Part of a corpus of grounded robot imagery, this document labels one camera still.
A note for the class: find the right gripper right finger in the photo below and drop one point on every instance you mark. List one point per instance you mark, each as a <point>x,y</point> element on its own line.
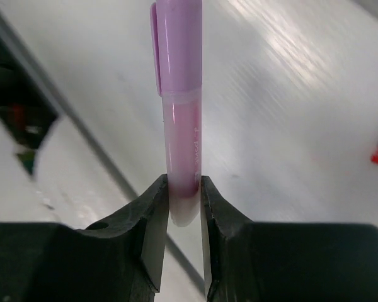
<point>246,260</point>

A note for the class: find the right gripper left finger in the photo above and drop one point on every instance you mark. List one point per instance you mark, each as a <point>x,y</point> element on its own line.
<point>118,258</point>

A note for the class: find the purple cap highlighter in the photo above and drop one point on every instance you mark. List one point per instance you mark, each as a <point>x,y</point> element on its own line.
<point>176,28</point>

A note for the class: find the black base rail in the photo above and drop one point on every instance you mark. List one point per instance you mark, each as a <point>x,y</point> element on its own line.
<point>30,103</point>

